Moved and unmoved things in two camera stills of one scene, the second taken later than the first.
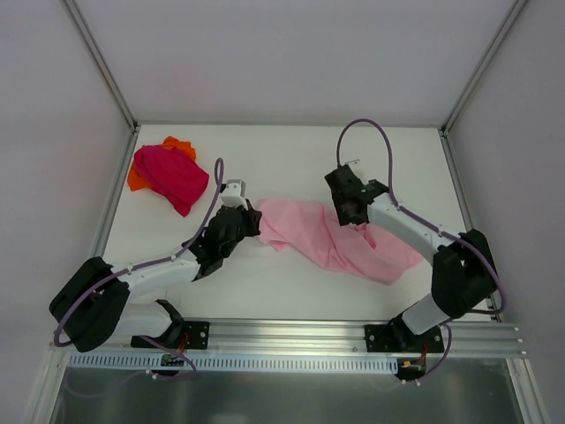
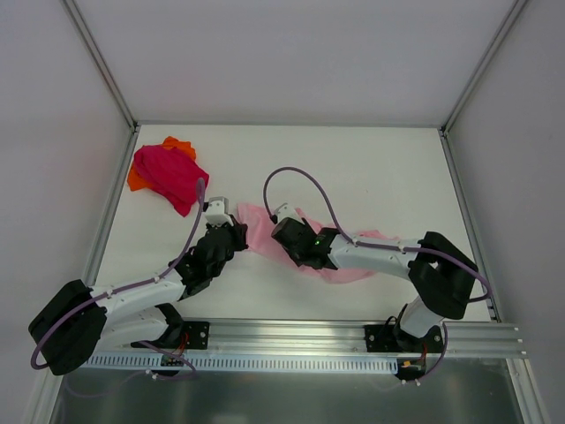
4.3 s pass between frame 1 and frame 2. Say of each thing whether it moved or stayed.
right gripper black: moved
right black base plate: stayed
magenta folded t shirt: stayed
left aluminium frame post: stayed
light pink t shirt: moved
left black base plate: stayed
